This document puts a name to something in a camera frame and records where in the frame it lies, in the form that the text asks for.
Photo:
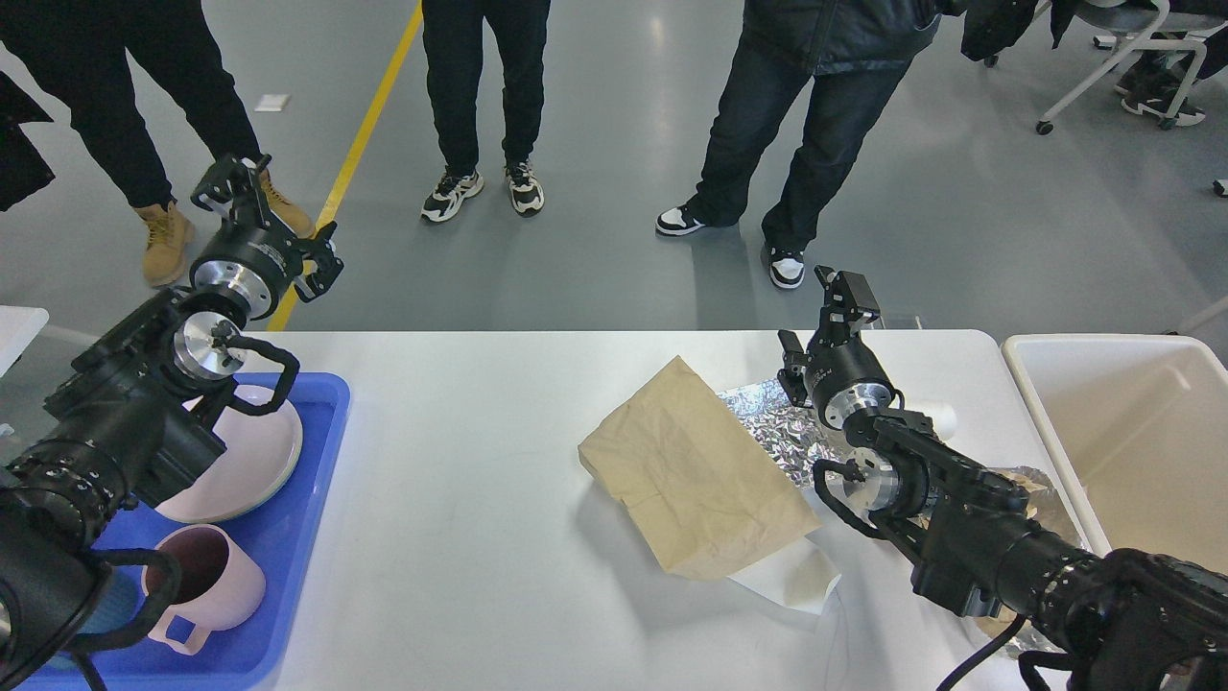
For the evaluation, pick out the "white plastic bin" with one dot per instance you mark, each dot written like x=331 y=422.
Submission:
x=1136 y=427

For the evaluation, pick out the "crumpled aluminium foil sheet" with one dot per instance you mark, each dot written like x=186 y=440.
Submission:
x=789 y=434

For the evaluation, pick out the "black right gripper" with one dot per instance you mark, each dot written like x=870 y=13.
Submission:
x=838 y=380

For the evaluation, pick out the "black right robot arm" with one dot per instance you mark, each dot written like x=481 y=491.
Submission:
x=1126 y=621

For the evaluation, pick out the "blue plastic tray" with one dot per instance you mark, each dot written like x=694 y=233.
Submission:
x=279 y=537

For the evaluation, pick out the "white paper sheet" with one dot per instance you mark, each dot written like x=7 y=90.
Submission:
x=799 y=576

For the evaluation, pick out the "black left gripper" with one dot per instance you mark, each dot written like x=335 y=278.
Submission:
x=254 y=258

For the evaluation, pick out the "seated person in background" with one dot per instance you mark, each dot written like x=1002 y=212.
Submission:
x=1148 y=87

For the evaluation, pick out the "white paper cup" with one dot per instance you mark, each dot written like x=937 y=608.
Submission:
x=942 y=414

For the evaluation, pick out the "person in dark jeans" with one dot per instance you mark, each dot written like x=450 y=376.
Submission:
x=852 y=55

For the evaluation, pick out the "pink plate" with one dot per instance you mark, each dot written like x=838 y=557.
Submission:
x=261 y=454

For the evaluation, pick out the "brown paper bag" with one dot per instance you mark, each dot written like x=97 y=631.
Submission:
x=706 y=497

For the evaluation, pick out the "white side table left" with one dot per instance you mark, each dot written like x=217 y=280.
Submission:
x=20 y=326

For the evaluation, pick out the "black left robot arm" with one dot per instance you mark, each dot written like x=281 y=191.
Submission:
x=135 y=424

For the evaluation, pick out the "pink mug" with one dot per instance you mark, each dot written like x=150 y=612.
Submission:
x=221 y=587

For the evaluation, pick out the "white office chair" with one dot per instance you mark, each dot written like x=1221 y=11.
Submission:
x=1138 y=27

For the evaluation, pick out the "blue mug yellow inside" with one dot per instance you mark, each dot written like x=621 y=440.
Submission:
x=119 y=604

